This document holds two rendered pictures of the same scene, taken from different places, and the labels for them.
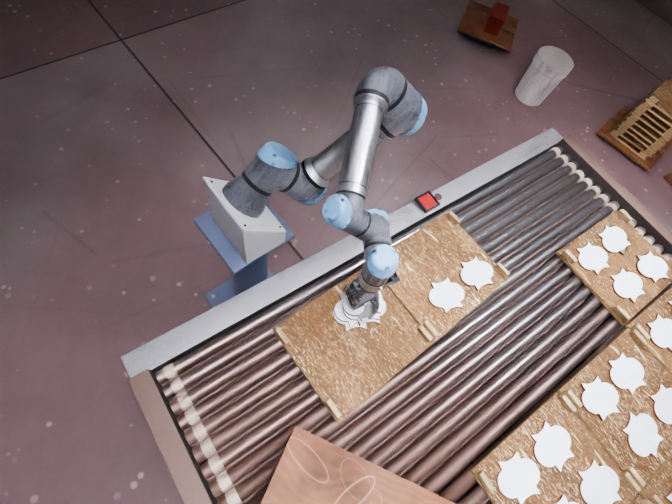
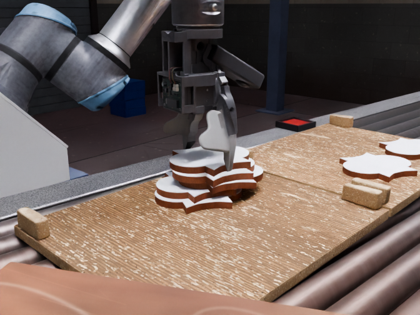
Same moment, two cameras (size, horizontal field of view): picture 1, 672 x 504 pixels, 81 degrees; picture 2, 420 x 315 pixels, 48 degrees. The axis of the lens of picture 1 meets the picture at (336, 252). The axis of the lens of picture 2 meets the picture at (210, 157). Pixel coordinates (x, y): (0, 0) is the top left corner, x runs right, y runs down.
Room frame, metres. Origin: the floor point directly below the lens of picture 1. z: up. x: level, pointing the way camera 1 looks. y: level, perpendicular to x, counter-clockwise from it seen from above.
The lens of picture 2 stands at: (-0.21, -0.25, 1.22)
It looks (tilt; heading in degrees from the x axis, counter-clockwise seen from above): 18 degrees down; 9
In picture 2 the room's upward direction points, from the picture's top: straight up
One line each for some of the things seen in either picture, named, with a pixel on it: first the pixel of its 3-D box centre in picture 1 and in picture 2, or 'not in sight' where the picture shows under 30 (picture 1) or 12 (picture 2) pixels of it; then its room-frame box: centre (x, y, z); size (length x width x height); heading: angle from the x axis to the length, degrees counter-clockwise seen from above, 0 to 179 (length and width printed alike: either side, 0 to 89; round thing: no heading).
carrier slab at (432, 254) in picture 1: (440, 271); (351, 157); (0.73, -0.39, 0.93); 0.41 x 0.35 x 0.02; 145
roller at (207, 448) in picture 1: (445, 290); not in sight; (0.68, -0.43, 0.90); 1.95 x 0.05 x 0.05; 141
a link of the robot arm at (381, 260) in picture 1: (379, 264); not in sight; (0.48, -0.12, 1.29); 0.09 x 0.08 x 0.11; 20
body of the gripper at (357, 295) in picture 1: (364, 288); (194, 70); (0.48, -0.11, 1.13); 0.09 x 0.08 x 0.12; 134
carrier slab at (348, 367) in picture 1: (354, 336); (208, 222); (0.39, -0.15, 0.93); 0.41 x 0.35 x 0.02; 145
